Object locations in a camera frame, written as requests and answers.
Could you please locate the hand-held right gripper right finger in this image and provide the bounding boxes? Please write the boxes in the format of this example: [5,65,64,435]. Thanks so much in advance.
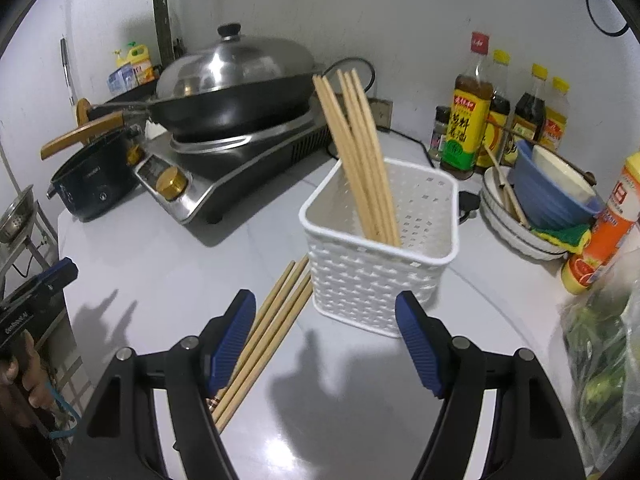
[394,290,586,480]

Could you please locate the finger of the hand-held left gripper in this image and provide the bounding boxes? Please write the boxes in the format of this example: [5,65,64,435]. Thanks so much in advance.
[29,257,79,297]

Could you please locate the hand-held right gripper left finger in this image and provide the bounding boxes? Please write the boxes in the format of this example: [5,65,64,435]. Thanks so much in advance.
[60,289,257,480]

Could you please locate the light wooden chopstick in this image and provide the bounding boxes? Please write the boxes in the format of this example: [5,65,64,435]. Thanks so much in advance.
[247,260,296,333]
[214,285,315,433]
[210,272,313,416]
[231,256,310,373]

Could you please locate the white woven plastic basket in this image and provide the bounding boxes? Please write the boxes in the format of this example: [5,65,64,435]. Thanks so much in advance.
[298,157,460,335]

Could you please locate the bundle of bamboo chopsticks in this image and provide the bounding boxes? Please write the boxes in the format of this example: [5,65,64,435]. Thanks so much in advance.
[312,69,402,248]

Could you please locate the person's left hand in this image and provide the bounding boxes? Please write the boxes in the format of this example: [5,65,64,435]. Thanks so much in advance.
[0,332,57,411]

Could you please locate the metal sink rack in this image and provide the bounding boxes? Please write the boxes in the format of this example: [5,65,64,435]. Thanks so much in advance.
[0,200,66,281]

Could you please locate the steel strainer bowl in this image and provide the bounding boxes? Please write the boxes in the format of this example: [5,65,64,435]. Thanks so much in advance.
[0,185,36,245]

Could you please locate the dark blue electric pot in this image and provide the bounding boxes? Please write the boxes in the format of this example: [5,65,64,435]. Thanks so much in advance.
[47,126,143,222]

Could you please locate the white ribbed plate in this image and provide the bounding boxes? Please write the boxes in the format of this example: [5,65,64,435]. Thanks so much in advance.
[480,195,568,262]

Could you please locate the round wooden spoon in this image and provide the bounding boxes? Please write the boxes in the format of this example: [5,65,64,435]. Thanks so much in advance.
[74,98,93,131]

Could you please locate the flat wooden spatula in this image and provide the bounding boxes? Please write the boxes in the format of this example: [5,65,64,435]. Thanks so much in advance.
[484,147,531,228]

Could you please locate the white plate dark rim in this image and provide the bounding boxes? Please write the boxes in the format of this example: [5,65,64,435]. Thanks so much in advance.
[481,166,571,251]

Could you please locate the silver induction cooker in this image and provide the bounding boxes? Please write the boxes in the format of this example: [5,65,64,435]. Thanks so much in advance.
[134,105,333,226]

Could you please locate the green yellow sponge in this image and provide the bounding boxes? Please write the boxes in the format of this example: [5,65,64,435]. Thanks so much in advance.
[530,222,593,256]

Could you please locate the clear plastic bag of vegetables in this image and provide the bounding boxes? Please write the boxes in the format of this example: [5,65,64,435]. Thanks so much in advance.
[557,220,640,480]

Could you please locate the blue ribbed bowl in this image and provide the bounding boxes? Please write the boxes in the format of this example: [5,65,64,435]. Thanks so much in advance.
[514,140,606,231]

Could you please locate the blue carton box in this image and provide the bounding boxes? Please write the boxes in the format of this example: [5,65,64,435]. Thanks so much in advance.
[107,62,138,93]

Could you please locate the small spice shaker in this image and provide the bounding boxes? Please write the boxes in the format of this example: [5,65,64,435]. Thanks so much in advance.
[429,106,452,161]

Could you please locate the orange yellow dish soap bottle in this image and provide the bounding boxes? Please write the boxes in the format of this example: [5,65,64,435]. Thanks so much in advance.
[561,152,640,296]

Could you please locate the yellow detergent jug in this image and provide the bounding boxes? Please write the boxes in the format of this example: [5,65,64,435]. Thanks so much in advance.
[114,42,153,86]

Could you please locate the red cap cooking wine bottle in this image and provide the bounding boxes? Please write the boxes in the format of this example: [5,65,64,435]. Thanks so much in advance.
[440,31,494,181]

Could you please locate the cream bowl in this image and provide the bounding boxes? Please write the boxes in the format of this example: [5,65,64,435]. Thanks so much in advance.
[531,145,598,203]

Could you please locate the grey socket block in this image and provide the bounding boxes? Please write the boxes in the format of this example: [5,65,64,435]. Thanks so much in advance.
[367,96,394,131]

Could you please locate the dark brown chopstick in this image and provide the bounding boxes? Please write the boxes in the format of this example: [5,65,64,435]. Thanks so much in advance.
[500,127,598,186]

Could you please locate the yellow cap soy sauce bottle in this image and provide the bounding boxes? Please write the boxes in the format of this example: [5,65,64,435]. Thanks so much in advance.
[475,50,512,173]

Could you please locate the yellow cap dark vinegar bottle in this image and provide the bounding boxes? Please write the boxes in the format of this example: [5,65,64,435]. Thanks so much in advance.
[505,63,547,166]

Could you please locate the yellow cap oil bottle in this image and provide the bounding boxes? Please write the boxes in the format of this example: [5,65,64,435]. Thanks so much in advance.
[539,77,571,153]

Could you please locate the grey vertical pipe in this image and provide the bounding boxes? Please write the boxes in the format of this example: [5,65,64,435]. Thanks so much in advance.
[151,0,176,68]

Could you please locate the blue lanyard cord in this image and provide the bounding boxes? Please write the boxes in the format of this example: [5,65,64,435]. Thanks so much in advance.
[47,380,81,438]

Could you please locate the black detachable power cord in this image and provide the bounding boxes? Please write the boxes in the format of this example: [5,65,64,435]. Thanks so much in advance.
[377,127,482,226]

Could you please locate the grey metal wall bar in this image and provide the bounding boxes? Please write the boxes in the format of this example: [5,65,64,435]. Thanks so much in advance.
[60,37,76,101]

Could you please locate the black wok wooden handle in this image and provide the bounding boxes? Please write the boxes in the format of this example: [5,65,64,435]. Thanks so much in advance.
[40,72,326,161]

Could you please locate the black cooker power cable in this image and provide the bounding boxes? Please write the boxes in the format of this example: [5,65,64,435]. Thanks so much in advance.
[322,56,377,93]

